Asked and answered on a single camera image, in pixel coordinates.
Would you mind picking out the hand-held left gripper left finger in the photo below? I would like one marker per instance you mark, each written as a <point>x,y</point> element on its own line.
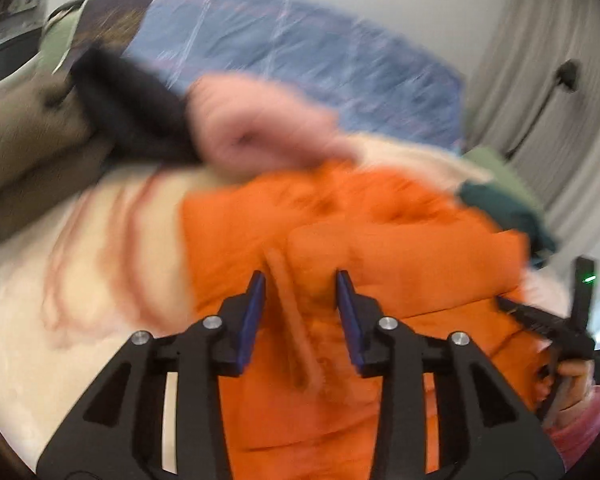
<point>252,310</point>

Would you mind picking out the person's right hand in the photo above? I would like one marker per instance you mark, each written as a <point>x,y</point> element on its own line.
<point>575,377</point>

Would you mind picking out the pink garment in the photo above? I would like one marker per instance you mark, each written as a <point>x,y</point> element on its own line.
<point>260,120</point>

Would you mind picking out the grey appliance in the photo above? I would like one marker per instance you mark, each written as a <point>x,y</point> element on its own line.
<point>15,15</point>

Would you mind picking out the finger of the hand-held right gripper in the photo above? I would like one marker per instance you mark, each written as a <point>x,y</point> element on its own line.
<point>512,307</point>

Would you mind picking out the dark printed pillow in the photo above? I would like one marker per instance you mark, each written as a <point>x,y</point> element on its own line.
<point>115,15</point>

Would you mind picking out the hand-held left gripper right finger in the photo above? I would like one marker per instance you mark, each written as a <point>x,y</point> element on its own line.
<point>349,310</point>

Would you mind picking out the dark green garment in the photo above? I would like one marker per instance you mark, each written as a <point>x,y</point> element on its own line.
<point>505,210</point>

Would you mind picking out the black garment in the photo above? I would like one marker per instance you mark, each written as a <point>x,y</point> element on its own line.
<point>130,105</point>

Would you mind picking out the light green cloth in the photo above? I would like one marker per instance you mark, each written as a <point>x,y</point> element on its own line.
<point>500,170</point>
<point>60,40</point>

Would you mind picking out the person's right forearm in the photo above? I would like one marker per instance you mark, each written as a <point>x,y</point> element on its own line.
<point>580,425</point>

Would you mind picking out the blue-grey striped bed sheet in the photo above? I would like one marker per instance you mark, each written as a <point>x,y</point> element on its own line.
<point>330,60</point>

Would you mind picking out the brown cloth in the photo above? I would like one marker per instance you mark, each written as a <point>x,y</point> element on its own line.
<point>25,160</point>

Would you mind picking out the printed pink fleece blanket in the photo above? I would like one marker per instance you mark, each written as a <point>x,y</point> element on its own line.
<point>55,285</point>

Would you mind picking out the orange puffer jacket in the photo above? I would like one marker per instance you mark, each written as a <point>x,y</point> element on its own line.
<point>405,240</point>

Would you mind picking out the grey curtain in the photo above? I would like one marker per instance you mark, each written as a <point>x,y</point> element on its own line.
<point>530,35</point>

